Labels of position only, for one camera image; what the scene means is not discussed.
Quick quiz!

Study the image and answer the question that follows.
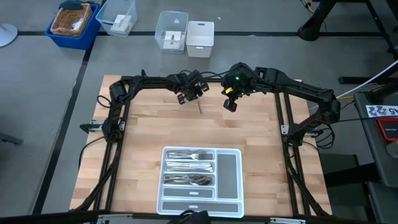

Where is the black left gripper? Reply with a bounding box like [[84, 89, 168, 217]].
[[168, 70, 210, 106]]

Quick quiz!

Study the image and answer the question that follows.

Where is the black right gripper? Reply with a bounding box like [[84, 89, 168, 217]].
[[220, 62, 257, 113]]

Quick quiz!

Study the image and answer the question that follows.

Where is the white plastic storage bin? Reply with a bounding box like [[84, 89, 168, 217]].
[[185, 21, 215, 58]]

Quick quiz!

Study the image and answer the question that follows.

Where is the white cardboard box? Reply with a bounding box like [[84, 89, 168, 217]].
[[163, 30, 183, 50], [110, 14, 132, 33]]

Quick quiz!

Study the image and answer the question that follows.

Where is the clear plastic storage bin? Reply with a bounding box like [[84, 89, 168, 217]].
[[154, 11, 190, 55], [95, 0, 138, 38]]

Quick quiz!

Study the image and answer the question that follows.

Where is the white cutlery organizer tray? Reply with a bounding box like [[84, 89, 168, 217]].
[[156, 146, 245, 218]]

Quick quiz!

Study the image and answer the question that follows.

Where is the black rounded object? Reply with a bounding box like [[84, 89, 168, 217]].
[[167, 210, 213, 224]]

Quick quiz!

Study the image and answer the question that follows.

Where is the black floor bar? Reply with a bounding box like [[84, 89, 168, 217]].
[[338, 76, 398, 85]]

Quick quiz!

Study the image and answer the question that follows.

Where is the blue plastic bin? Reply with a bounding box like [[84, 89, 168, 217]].
[[45, 2, 102, 50]]

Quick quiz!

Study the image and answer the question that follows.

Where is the white crumpled paper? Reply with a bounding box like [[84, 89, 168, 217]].
[[72, 17, 85, 31]]

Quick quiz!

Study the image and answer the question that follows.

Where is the brown wicker basket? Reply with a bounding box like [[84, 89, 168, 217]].
[[50, 2, 93, 37]]

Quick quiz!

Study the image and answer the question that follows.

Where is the dark grey side table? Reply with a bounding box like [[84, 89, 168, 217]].
[[353, 83, 398, 189]]

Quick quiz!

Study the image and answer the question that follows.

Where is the white printed label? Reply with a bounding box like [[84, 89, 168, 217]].
[[366, 105, 398, 118]]

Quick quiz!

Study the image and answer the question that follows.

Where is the black cloth bundle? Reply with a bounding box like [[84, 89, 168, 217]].
[[58, 0, 84, 11]]

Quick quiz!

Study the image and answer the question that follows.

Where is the grey round object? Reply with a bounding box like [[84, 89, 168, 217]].
[[385, 141, 398, 159]]

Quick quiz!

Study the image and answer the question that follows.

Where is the black metal crossbar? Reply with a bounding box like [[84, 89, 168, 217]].
[[0, 210, 352, 224]]

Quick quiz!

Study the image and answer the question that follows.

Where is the grey furniture foot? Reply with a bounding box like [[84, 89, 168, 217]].
[[0, 132, 23, 146]]

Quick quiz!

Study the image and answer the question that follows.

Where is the white round floor base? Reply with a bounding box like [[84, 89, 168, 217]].
[[0, 23, 19, 48]]

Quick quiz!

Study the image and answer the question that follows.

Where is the black looped cable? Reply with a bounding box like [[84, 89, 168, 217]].
[[310, 124, 336, 150]]

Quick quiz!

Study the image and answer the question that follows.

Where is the black desk leg frame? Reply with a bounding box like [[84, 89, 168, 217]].
[[297, 0, 398, 62]]

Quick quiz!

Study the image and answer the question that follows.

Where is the black floor cable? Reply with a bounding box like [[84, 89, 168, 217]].
[[77, 136, 108, 170]]

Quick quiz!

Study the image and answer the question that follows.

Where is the silver metal bracket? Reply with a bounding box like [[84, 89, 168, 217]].
[[269, 217, 307, 224], [96, 213, 134, 224]]

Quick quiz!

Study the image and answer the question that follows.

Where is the white cable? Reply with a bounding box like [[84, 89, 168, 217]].
[[335, 60, 398, 100]]

